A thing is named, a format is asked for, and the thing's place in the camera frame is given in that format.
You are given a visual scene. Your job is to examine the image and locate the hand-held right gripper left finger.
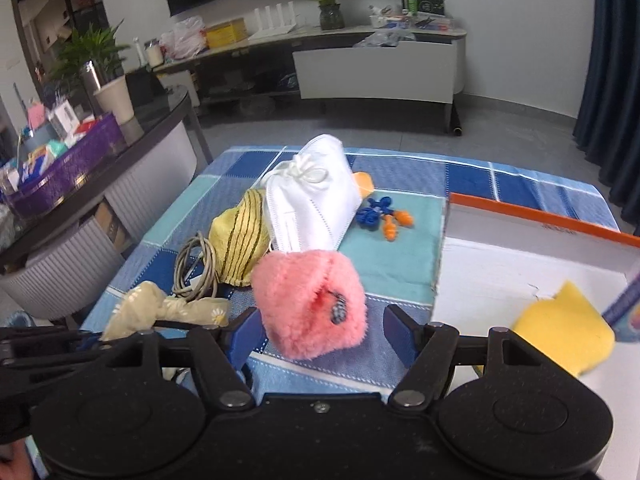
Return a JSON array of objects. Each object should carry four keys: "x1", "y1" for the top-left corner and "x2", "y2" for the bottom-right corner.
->
[{"x1": 102, "y1": 306, "x2": 262, "y2": 411}]

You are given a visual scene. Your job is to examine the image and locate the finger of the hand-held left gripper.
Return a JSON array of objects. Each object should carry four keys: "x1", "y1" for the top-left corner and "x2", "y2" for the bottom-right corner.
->
[{"x1": 0, "y1": 326, "x2": 108, "y2": 363}]

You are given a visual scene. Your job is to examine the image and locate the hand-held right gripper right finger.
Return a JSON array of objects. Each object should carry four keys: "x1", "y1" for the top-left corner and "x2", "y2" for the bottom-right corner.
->
[{"x1": 384, "y1": 304, "x2": 538, "y2": 411}]

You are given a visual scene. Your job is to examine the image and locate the pink fluffy pouch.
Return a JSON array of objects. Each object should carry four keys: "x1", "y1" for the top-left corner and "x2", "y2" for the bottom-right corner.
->
[{"x1": 250, "y1": 249, "x2": 368, "y2": 361}]

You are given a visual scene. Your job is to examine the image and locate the beige floral bow scrunchie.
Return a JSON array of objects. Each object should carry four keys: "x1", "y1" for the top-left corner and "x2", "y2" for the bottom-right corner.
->
[{"x1": 102, "y1": 281, "x2": 232, "y2": 341}]

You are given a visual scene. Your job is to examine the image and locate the grey cable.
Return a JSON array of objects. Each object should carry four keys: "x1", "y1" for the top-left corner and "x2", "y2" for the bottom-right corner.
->
[{"x1": 171, "y1": 231, "x2": 221, "y2": 301}]

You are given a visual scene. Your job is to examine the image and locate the yellow striped towel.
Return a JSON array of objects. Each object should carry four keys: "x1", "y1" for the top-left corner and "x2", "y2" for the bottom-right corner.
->
[{"x1": 207, "y1": 189, "x2": 273, "y2": 288}]

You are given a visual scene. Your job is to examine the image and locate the white box with orange rim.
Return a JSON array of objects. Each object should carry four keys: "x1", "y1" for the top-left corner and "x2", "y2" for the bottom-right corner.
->
[{"x1": 431, "y1": 191, "x2": 640, "y2": 480}]

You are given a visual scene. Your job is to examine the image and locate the white face mask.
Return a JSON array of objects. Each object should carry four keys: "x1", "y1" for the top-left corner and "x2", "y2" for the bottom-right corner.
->
[{"x1": 262, "y1": 134, "x2": 363, "y2": 253}]

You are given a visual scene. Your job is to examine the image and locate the orange cloth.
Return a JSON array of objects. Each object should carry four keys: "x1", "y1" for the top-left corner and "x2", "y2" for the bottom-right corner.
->
[{"x1": 351, "y1": 171, "x2": 376, "y2": 201}]

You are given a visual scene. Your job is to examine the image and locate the blue plaid blanket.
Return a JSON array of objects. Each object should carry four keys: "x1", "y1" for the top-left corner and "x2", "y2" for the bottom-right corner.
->
[{"x1": 80, "y1": 146, "x2": 623, "y2": 396}]

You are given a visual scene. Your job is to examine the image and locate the round black glass table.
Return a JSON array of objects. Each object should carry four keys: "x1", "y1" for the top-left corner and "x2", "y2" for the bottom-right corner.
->
[{"x1": 0, "y1": 85, "x2": 213, "y2": 321}]

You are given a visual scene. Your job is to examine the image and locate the yellow sponge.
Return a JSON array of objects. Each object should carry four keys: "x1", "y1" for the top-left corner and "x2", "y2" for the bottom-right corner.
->
[{"x1": 475, "y1": 281, "x2": 616, "y2": 378}]

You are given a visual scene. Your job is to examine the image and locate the purple basket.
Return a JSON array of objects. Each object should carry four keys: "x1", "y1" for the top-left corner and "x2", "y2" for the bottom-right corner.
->
[{"x1": 0, "y1": 112, "x2": 126, "y2": 218}]

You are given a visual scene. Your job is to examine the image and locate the purple printed packet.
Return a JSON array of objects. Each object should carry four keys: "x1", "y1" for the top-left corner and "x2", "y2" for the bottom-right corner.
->
[{"x1": 601, "y1": 260, "x2": 640, "y2": 345}]

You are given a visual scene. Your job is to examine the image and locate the green plant in white pot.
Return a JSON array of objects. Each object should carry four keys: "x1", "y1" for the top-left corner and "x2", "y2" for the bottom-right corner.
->
[{"x1": 47, "y1": 20, "x2": 136, "y2": 126}]

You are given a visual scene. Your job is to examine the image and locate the steel thermos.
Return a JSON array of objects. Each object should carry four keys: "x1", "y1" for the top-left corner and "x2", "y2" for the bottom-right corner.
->
[{"x1": 80, "y1": 62, "x2": 106, "y2": 116}]

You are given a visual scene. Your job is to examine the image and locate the black box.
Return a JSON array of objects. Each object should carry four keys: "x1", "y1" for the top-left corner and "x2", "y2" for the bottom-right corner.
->
[{"x1": 125, "y1": 67, "x2": 153, "y2": 106}]

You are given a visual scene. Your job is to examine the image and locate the grey and white television console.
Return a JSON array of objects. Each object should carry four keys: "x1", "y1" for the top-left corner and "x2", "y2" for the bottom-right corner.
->
[{"x1": 155, "y1": 25, "x2": 468, "y2": 136}]

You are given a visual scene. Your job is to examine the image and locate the clear plastic bag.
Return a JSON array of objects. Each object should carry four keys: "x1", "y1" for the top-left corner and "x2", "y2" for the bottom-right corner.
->
[{"x1": 352, "y1": 29, "x2": 416, "y2": 48}]

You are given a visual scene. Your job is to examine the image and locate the yellow box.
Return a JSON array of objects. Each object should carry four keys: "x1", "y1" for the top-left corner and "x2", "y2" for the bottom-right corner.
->
[{"x1": 205, "y1": 17, "x2": 249, "y2": 50}]

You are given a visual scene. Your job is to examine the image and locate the white plastic bag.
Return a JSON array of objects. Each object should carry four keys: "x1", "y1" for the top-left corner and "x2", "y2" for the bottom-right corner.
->
[{"x1": 160, "y1": 16, "x2": 208, "y2": 59}]

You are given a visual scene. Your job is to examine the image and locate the white router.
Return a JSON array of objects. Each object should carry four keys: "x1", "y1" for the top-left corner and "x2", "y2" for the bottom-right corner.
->
[{"x1": 248, "y1": 4, "x2": 296, "y2": 41}]

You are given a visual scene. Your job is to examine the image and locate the clear tray of small things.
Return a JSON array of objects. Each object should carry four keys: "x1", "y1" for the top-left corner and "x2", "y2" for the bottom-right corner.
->
[{"x1": 369, "y1": 4, "x2": 457, "y2": 31}]

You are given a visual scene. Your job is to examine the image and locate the dark blue curtain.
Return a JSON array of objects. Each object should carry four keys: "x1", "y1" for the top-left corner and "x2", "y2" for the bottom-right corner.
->
[{"x1": 572, "y1": 0, "x2": 640, "y2": 223}]

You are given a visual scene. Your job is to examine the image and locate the dark green box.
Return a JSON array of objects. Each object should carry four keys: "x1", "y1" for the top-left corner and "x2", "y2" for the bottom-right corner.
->
[{"x1": 400, "y1": 0, "x2": 445, "y2": 17}]

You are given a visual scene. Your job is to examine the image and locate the black framed glass door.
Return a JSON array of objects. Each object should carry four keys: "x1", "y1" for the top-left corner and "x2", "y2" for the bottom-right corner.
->
[{"x1": 10, "y1": 0, "x2": 111, "y2": 101}]

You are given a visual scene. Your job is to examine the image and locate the orange corded earplugs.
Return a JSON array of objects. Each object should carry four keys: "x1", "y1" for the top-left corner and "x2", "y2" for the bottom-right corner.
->
[{"x1": 382, "y1": 210, "x2": 416, "y2": 242}]

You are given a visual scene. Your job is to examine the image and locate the blue corded earplugs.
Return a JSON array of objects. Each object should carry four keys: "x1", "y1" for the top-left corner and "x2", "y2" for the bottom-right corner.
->
[{"x1": 356, "y1": 196, "x2": 396, "y2": 231}]

